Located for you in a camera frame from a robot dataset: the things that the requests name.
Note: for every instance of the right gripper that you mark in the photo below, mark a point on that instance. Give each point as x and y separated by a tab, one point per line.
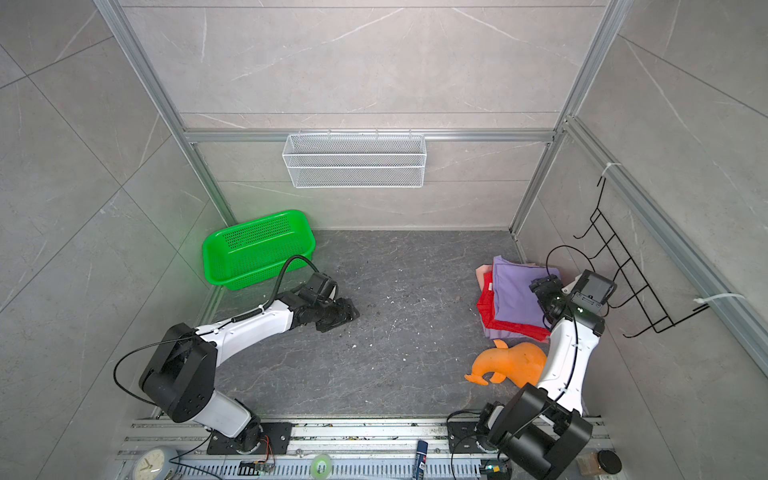
547	287

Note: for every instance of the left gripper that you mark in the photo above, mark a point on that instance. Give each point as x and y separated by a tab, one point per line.
348	313

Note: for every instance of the purple t-shirt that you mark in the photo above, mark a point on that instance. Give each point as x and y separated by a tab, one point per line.
513	300

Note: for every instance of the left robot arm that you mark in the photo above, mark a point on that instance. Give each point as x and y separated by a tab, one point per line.
181	374

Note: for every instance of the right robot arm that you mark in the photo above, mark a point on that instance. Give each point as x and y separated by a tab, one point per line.
541	429

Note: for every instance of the orange plush toy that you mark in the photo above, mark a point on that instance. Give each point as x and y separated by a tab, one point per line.
522	364

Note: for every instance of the red folded t-shirt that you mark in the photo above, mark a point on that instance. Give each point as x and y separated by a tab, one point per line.
485	306

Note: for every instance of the pink folded t-shirt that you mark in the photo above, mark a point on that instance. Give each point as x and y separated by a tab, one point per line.
480	273

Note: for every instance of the green plastic basket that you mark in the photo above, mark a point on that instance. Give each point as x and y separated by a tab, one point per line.
252	252

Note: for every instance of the green tape roll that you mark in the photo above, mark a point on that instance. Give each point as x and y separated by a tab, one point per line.
321	467

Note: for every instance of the brown jar black lid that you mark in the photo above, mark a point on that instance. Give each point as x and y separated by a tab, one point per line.
598	463

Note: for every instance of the blue spray can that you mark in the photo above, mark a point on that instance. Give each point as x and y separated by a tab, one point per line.
419	468

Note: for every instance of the small electronics board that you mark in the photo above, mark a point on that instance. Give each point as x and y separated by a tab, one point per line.
254	468

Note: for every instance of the green circuit board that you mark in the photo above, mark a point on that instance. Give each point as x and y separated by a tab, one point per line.
495	470

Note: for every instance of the white analog clock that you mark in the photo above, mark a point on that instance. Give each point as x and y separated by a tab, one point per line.
155	464

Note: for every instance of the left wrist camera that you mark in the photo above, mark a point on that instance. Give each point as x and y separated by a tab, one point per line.
320	288

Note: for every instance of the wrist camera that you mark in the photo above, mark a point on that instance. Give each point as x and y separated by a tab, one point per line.
320	288
592	291

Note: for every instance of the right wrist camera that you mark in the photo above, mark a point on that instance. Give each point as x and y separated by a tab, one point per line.
592	291

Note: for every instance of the black wire hook rack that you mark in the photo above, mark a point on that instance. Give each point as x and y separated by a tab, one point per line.
628	274

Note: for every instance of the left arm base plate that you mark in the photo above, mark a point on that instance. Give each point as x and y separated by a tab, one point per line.
267	437

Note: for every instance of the white wire mesh shelf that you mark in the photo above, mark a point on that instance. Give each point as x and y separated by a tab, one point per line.
364	160

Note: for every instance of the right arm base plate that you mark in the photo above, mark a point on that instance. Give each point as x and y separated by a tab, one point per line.
465	437

